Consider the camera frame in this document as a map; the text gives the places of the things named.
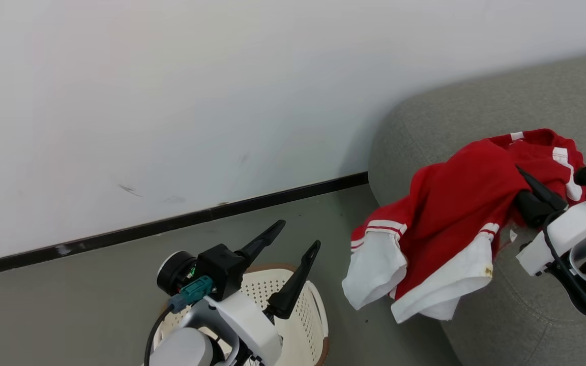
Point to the black baseboard strip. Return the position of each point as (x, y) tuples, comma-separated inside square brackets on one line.
[(171, 223)]

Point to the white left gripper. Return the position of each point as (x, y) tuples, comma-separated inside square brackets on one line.
[(247, 320)]

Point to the white perforated laundry basket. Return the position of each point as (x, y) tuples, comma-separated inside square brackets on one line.
[(308, 330)]

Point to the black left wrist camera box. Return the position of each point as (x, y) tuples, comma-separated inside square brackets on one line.
[(222, 269)]

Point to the grey fabric sofa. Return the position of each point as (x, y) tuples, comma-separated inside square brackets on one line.
[(501, 325)]

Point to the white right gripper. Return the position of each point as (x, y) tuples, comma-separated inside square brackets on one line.
[(567, 229)]

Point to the red white-trimmed garment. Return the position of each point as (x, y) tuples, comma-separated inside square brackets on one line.
[(450, 203)]

